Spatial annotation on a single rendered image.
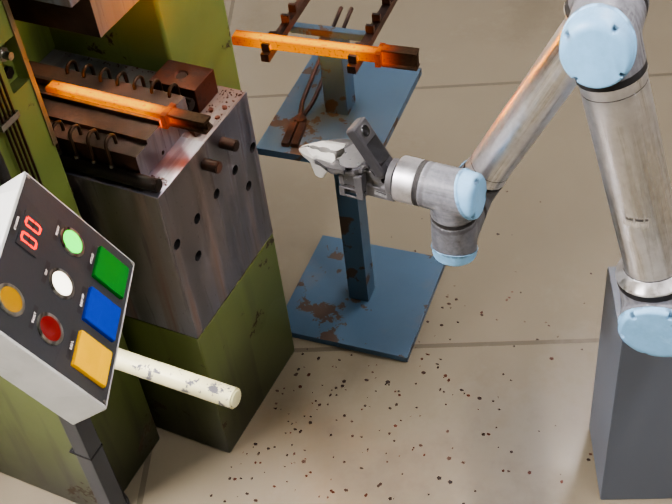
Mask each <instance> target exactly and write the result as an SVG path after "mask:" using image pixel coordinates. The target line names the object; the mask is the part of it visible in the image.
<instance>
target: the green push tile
mask: <svg viewBox="0 0 672 504"><path fill-rule="evenodd" d="M128 273H129V268H128V267H127V266H126V265H124V264H123V263H122V262H121V261H120V260H118V259H117V258H116V257H115V256H114V255H112V254H111V253H110V252H109V251H108V250H106V249H105V248H104V247H103V246H99V247H98V249H97V254H96V258H95V262H94V267H93V271H92V275H91V277H93V278H94V279H95V280H96V281H98V282H99V283H100V284H101V285H103V286H104V287H105V288H106V289H108V290H109V291H110V292H111V293H113V294H114V295H115V296H116V297H118V298H119V299H120V300H121V299H123V297H124V293H125V288H126V283H127V278H128Z"/></svg>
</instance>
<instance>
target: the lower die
mask: <svg viewBox="0 0 672 504"><path fill-rule="evenodd" d="M29 63H30V66H31V68H32V71H33V74H34V77H36V78H40V79H44V80H48V81H52V80H56V81H60V82H65V83H69V84H73V85H77V86H82V87H86V88H90V89H94V90H99V91H103V92H107V93H111V94H116V95H120V96H124V97H128V98H133V99H137V100H141V101H145V102H150V103H154V104H158V105H162V106H168V105H169V104H170V103H175V104H176V106H177V108H180V109H185V110H188V108H187V103H186V99H185V96H182V95H178V94H173V93H171V98H168V96H167V92H165V91H160V90H156V89H153V91H154V93H153V94H150V88H147V87H143V86H138V85H136V88H137V89H136V90H133V88H132V84H130V83H125V82H121V81H119V86H116V84H115V80H112V79H108V78H103V77H102V82H99V80H98V76H95V75H90V74H86V73H85V75H86V78H82V73H81V72H77V71H73V70H69V74H66V72H65V69H64V68H60V67H55V66H51V65H47V64H42V63H38V62H33V61H29ZM39 91H40V94H41V97H42V100H43V102H44V105H45V108H46V111H47V114H48V116H49V119H50V122H51V125H52V124H53V122H54V121H56V120H61V121H62V122H63V124H64V127H65V129H66V130H65V131H62V129H61V127H60V124H57V125H56V126H55V129H54V132H55V135H56V138H57V141H58V144H59V147H60V149H61V150H62V152H63V153H64V154H68V155H72V156H73V155H74V153H73V150H72V147H71V145H70V142H69V139H68V131H69V129H70V127H71V126H72V125H74V124H78V125H79V126H80V127H81V130H82V133H83V135H79V133H78V130H77V128H75V129H74V130H73V132H72V139H73V141H74V144H75V147H76V150H77V153H78V154H79V156H80V158H83V159H87V160H91V156H90V153H89V150H88V147H87V144H86V135H87V133H88V131H89V130H91V129H96V130H97V131H98V133H99V136H100V139H99V140H97V139H96V136H95V133H94V132H93V133H92V134H91V136H90V144H91V147H92V150H93V153H94V156H95V158H96V160H97V162H99V163H102V164H106V165H109V162H108V159H107V155H106V152H105V149H104V139H105V137H106V136H107V135H108V134H109V133H114V134H115V135H116V137H117V141H118V144H114V141H113V138H112V137H110V139H109V140H108V149H109V152H110V155H111V158H112V162H113V163H114V165H115V167H118V168H121V169H125V170H129V171H133V172H136V173H140V174H144V175H148V174H149V173H150V172H151V171H152V170H153V169H154V167H155V166H156V165H157V164H158V163H159V162H160V160H161V159H162V158H163V157H164V156H165V155H166V153H167V152H168V151H169V150H170V149H171V147H172V146H173V145H174V144H175V143H176V142H177V140H178V139H179V138H180V137H181V136H182V135H183V133H184V132H185V131H186V130H185V129H180V128H176V127H172V126H170V127H169V128H168V129H164V128H162V124H161V120H160V118H156V117H152V116H148V115H144V114H139V113H135V112H131V111H127V110H123V109H119V108H114V107H110V106H106V105H102V104H98V103H94V102H89V101H85V100H81V99H77V98H73V97H69V96H64V95H60V94H56V93H52V92H48V91H44V90H39ZM163 150H164V155H162V151H163Z"/></svg>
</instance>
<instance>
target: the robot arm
mask: <svg viewBox="0 0 672 504"><path fill-rule="evenodd" d="M648 9H649V0H566V2H565V4H564V14H565V19H564V20H563V22H562V23H561V25H560V26H559V28H558V29H557V31H556V32H555V34H554V35H553V36H552V38H551V39H550V41H549V42H548V44H547V45H546V47H545V48H544V50H543V51H542V53H541V54H540V56H539V57H538V58H537V60H536V61H535V63H534V64H533V66H532V67H531V69H530V70H529V72H528V73H527V75H526V76H525V78H524V79H523V80H522V82H521V83H520V85H519V86H518V88H517V89H516V91H515V92H514V94H513V95H512V97H511V98H510V100H509V101H508V102H507V104H506V105H505V107H504V108H503V110H502V111H501V113H500V114H499V116H498V117H497V119H496V120H495V122H494V123H493V124H492V126H491V127H490V129H489V130H488V132H487V133H486V135H485V136H484V138H483V139H482V141H481V142H480V144H479V145H478V146H477V148H476V149H475V151H474V152H473V154H472V155H471V156H470V157H469V158H468V159H467V160H466V161H464V162H463V163H462V164H461V165H460V166H459V167H454V166H450V165H445V164H441V163H437V162H432V161H428V160H424V159H420V158H416V157H411V156H407V155H405V156H403V157H401V159H399V158H394V159H393V158H392V157H391V155H390V154H389V152H388V151H387V149H386V148H385V146H384V145H383V143H382V142H381V140H380V139H379V137H378V136H377V134H376V133H375V131H374V130H373V128H372V127H371V125H370V124H369V122H368V121H367V119H366V118H365V117H361V118H358V119H356V120H355V121H354V122H353V124H352V125H351V126H350V127H349V128H348V130H347V131H346V133H347V135H348V137H349V138H350V139H351V140H349V139H329V140H328V141H319V142H314V143H310V144H306V145H303V146H301V147H300V148H299V152H300V153H301V155H302V156H303V157H304V158H306V159H307V160H308V161H310V164H311V166H312V168H313V171H314V173H315V175H316V176H318V177H320V178H323V177H324V176H325V174H326V173H327V172H329V173H331V174H334V175H337V174H340V175H339V182H340V184H341V186H340V185H339V191H340V195H343V196H347V197H351V198H355V199H359V200H364V199H365V197H366V196H367V195H368V196H372V197H376V198H380V199H384V200H388V201H393V202H395V201H399V202H403V203H407V204H411V205H415V206H419V207H423V208H427V209H430V218H431V238H432V243H431V248H432V252H433V255H434V257H435V259H436V260H437V261H439V262H440V263H442V264H444V265H448V266H455V267H456V266H463V265H466V264H468V263H470V262H472V261H473V260H474V259H475V257H476V255H477V251H478V245H477V240H478V236H479V234H480V231H481V229H482V226H483V223H484V221H485V218H486V216H487V213H488V211H489V208H490V205H491V203H492V201H493V200H494V198H495V197H496V195H497V194H498V193H499V191H500V190H501V189H502V187H503V186H504V185H505V183H506V180H507V179H508V177H509V176H510V175H511V173H512V172H513V171H514V169H515V168H516V166H517V165H518V164H519V162H520V161H521V160H522V158H523V157H524V156H525V154H526V153H527V152H528V150H529V149H530V148H531V146H532V145H533V144H534V142H535V141H536V140H537V138H538V137H539V135H540V134H541V133H542V131H543V130H544V129H545V127H546V126H547V125H548V123H549V122H550V121H551V119H552V118H553V117H554V115H555V114H556V113H557V111H558V110H559V109H560V107H561V106H562V105H563V103H564V102H565V100H566V99H567V98H568V96H569V95H570V94H571V92H572V91H573V90H574V88H575V87H576V86H578V87H579V90H580V94H581V98H582V102H583V106H584V110H585V114H586V118H587V122H588V125H589V129H590V133H591V137H592V141H593V145H594V149H595V153H596V157H597V161H598V165H599V169H600V173H601V177H602V181H603V185H604V189H605V193H606V197H607V201H608V205H609V209H610V213H611V217H612V221H613V225H614V229H615V233H616V237H617V240H618V244H619V248H620V252H621V256H622V258H621V259H620V260H619V262H618V264H617V266H616V270H615V276H616V281H617V285H618V288H619V292H620V296H621V302H622V307H621V312H620V315H619V317H618V332H619V334H620V337H621V339H622V340H623V341H624V342H625V343H626V344H627V345H628V346H630V347H631V348H633V349H634V350H636V351H638V352H641V353H646V354H648V355H651V356H656V357H672V188H671V183H670V178H669V173H668V168H667V164H666V159H665V154H664V149H663V144H662V139H661V134H660V129H659V124H658V120H657V115H656V110H655V105H654V100H653V95H652V90H651V85H650V80H649V76H648V71H647V70H648V62H647V57H646V52H645V47H644V42H643V35H642V31H643V26H644V23H645V20H646V16H647V13H648ZM345 191H347V192H351V193H355V194H356V195H357V196H353V195H349V194H345Z"/></svg>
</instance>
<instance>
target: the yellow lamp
mask: <svg viewBox="0 0 672 504"><path fill-rule="evenodd" d="M0 297H1V301H2V303H3V305H4V306H5V307H6V308H7V309H8V310H9V311H11V312H19V311H20V310H21V308H22V299H21V296H20V295H19V293H18V292H17V291H16V290H15V289H14V288H12V287H9V286H6V287H4V288H2V290H1V293H0Z"/></svg>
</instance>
